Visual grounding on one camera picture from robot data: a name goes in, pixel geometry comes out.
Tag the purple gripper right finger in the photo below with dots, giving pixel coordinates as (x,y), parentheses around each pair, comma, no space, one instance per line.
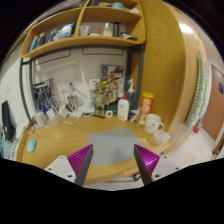
(146,162)

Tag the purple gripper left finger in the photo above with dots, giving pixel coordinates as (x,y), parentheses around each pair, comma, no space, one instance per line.
(80,162)

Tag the grey mouse pad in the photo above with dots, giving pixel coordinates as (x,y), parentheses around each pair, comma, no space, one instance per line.
(110,147)

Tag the light blue computer mouse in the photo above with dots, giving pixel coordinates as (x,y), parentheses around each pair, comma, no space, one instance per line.
(31,145)

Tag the clear plastic cup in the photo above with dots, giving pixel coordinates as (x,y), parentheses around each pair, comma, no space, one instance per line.
(160,136)

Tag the white ceramic mug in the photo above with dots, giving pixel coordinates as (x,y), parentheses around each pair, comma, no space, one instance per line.
(153,122)

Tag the white power strip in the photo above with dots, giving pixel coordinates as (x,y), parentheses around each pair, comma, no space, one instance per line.
(64,112)

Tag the small white cube clock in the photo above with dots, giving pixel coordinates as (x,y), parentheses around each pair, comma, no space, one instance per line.
(109,113)

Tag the white bottle red cap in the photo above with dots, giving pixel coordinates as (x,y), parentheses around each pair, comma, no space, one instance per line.
(123,108)

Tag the red yellow chips can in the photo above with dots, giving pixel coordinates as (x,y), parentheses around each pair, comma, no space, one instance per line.
(145,109)

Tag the dark spray bottle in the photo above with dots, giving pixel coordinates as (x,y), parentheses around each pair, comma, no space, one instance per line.
(131,94)

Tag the blue model kit box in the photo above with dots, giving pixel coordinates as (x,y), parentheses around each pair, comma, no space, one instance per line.
(45,95)

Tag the black monitor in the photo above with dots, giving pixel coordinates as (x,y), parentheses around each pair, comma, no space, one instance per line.
(9,129)

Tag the brown door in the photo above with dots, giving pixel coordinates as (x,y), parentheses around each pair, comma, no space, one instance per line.
(214,116)

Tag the wooden wardrobe panel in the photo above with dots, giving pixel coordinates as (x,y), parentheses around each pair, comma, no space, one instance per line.
(170,65)

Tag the poster on wall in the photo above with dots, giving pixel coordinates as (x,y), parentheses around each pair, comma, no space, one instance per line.
(111,72)

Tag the wooden wall shelf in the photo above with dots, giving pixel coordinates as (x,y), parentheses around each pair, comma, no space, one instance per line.
(98,22)

